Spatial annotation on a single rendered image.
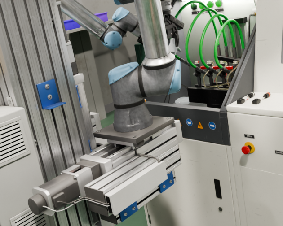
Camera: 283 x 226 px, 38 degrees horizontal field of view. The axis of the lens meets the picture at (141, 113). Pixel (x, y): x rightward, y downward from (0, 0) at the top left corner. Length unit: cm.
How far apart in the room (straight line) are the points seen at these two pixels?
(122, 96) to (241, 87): 65
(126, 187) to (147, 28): 52
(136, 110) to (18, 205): 51
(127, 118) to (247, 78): 69
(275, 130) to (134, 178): 66
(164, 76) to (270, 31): 69
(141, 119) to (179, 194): 85
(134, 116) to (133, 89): 10
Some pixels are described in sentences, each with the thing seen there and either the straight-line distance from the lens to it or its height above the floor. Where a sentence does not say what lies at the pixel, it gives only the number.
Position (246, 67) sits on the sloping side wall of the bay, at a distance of 193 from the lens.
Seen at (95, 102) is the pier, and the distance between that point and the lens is 537.
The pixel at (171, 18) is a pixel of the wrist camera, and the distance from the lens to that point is 185.
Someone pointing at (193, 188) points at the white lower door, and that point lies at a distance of 215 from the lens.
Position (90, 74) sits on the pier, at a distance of 531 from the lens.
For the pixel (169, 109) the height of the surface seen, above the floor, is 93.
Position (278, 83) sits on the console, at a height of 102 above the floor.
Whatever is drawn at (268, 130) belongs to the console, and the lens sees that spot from 173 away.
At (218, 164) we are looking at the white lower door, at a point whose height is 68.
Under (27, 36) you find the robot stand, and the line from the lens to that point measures 140.
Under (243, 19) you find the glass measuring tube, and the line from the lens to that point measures 227.
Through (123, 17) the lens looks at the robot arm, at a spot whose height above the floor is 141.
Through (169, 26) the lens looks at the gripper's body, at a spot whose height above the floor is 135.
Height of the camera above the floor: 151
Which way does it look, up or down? 16 degrees down
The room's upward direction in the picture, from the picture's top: 10 degrees counter-clockwise
